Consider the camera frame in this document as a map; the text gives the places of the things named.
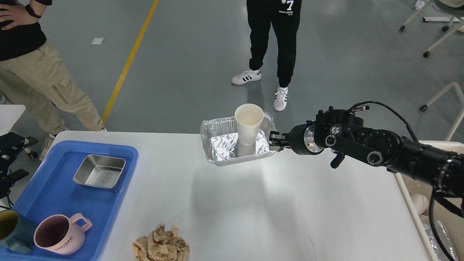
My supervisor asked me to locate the chair base with castors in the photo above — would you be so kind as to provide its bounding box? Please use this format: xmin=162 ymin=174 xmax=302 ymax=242
xmin=419 ymin=82 xmax=464 ymax=141
xmin=399 ymin=0 xmax=464 ymax=58

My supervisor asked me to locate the foil tray inside bin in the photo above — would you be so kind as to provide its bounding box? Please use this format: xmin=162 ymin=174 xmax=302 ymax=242
xmin=420 ymin=215 xmax=459 ymax=261

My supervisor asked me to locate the beige plastic bin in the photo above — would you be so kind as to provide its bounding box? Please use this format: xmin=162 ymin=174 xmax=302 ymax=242
xmin=395 ymin=140 xmax=464 ymax=261

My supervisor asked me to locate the crumpled brown paper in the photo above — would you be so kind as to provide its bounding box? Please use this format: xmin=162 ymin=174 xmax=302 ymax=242
xmin=132 ymin=223 xmax=190 ymax=261

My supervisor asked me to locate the aluminium foil tray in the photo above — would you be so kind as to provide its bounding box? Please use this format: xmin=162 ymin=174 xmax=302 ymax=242
xmin=200 ymin=111 xmax=277 ymax=166

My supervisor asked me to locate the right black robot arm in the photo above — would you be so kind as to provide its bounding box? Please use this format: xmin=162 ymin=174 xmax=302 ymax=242
xmin=269 ymin=101 xmax=464 ymax=222

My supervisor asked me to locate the blue plastic tray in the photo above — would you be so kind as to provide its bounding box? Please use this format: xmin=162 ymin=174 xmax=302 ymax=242
xmin=0 ymin=140 xmax=138 ymax=261

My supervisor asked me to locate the cream paper cup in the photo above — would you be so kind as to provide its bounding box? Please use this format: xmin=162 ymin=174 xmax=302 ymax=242
xmin=234 ymin=103 xmax=264 ymax=146

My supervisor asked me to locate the person in black joggers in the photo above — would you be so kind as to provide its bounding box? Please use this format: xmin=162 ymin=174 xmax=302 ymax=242
xmin=231 ymin=0 xmax=303 ymax=112

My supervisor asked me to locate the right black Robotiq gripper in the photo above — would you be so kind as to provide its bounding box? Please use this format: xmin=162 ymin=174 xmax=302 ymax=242
xmin=269 ymin=124 xmax=324 ymax=155

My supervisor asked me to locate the square metal tin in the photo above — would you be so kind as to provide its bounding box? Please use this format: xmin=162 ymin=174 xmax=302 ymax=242
xmin=73 ymin=155 xmax=126 ymax=192

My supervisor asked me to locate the teal mug in tray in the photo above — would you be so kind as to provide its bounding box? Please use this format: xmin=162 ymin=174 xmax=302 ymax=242
xmin=0 ymin=210 xmax=38 ymax=255

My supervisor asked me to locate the pink HOME mug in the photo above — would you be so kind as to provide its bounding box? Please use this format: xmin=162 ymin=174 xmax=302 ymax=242
xmin=33 ymin=213 xmax=92 ymax=256

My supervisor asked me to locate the white side table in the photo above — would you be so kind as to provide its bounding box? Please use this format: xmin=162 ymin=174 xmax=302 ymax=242
xmin=0 ymin=104 xmax=38 ymax=159

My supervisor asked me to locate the person in khaki trousers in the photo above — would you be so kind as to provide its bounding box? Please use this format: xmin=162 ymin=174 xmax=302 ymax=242
xmin=0 ymin=0 xmax=106 ymax=160

